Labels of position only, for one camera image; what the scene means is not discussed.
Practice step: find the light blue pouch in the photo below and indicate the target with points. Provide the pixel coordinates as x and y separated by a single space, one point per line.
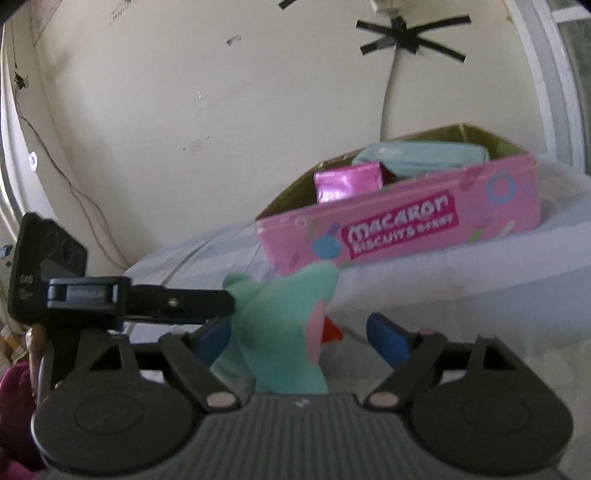
425 159

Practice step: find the black tape strip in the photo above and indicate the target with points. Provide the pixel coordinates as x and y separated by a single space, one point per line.
290 3

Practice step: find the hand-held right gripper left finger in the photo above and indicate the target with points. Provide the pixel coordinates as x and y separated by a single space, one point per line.
214 334

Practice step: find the magenta clothing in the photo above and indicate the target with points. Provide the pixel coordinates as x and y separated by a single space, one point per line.
16 424

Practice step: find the pink foil packet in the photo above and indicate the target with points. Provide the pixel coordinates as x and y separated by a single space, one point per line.
346 182

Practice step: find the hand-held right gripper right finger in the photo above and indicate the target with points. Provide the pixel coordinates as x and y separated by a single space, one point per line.
388 337

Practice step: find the mint green plush toy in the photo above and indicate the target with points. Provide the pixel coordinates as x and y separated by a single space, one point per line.
281 323

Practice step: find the pink cardboard box gold inside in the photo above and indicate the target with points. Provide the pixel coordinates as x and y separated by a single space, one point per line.
415 221

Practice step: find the white wall socket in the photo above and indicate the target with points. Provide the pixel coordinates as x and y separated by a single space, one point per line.
388 5

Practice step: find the white window frame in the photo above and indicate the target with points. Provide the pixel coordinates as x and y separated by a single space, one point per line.
549 78

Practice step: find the black tape cross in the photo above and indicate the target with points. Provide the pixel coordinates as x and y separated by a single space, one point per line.
406 34

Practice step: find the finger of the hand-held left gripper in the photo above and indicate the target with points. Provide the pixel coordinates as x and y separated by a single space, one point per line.
184 302

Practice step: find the person's left hand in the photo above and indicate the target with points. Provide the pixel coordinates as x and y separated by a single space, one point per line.
35 339

